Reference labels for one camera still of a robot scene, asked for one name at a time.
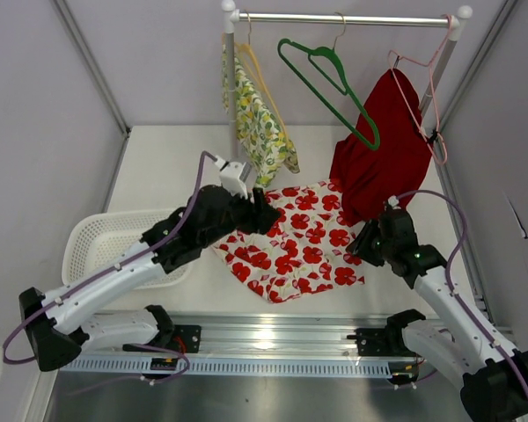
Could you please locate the lemon print skirt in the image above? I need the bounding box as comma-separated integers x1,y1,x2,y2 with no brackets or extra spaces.
234,44,300,188

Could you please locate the aluminium mounting rail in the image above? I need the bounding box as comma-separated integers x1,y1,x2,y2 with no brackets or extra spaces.
171,312,386,356

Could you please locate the pink clothes hanger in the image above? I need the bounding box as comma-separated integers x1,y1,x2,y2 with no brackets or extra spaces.
387,14,453,166

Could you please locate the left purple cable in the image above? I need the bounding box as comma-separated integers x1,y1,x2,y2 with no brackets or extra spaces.
2,150,224,366

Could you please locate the white metal clothes rack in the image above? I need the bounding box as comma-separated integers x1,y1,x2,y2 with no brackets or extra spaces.
221,0,473,155

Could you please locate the yellow clothes hanger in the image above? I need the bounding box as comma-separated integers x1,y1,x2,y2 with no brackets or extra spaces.
236,14,289,138

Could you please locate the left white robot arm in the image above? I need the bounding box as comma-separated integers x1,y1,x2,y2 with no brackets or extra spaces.
18,185,282,372

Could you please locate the red skirt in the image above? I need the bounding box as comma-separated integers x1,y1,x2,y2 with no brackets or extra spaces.
330,69,432,225

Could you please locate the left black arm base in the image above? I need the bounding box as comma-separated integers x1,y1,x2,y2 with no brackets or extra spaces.
123,305,202,354

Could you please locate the white perforated plastic basket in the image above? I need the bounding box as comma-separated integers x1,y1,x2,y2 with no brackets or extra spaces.
62,209,172,285

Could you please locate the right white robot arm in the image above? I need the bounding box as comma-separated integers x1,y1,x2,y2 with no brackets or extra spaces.
346,207,528,421

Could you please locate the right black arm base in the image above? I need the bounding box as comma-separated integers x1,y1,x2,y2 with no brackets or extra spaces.
346,309,426,357

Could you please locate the red poppy print cloth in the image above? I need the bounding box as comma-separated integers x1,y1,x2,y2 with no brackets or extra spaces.
212,179,365,303

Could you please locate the white slotted cable duct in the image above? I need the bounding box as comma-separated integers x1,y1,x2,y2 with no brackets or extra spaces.
62,355,392,379

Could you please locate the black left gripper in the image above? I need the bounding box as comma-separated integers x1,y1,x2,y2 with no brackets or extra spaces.
200,183,281,249

